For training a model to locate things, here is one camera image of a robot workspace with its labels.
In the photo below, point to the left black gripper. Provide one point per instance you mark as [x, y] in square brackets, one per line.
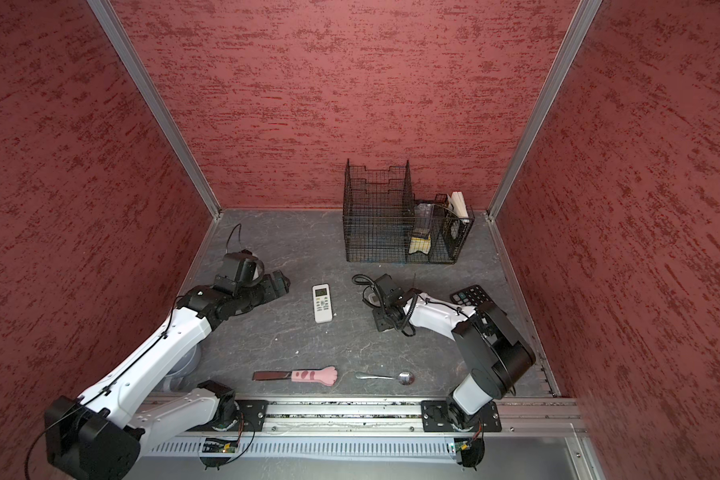
[270, 291]

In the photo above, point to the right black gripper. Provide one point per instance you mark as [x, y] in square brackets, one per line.
[380, 324]

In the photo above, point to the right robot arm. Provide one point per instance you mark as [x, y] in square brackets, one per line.
[495, 354]

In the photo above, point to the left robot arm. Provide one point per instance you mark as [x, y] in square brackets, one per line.
[103, 432]

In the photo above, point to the white air conditioner remote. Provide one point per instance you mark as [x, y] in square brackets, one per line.
[322, 305]

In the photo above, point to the metal spoon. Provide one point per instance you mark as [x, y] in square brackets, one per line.
[404, 378]

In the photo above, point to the yellow sponge in basket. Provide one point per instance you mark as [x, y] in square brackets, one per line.
[420, 244]

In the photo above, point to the pink cat paw knife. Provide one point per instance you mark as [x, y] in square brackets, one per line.
[326, 376]

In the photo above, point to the black calculator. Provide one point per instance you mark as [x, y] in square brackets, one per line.
[473, 295]

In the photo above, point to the white papers in basket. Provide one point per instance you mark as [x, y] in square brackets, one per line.
[457, 205]

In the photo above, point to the grey bowl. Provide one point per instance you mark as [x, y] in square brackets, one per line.
[186, 365]

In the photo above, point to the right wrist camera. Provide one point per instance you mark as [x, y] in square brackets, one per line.
[370, 297]

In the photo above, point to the black wire basket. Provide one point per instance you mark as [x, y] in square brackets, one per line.
[381, 213]

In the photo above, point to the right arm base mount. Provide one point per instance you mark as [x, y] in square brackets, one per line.
[443, 416]

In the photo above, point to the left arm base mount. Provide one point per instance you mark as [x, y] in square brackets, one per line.
[239, 415]

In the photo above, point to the aluminium front rail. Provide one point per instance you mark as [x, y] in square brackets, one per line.
[412, 416]

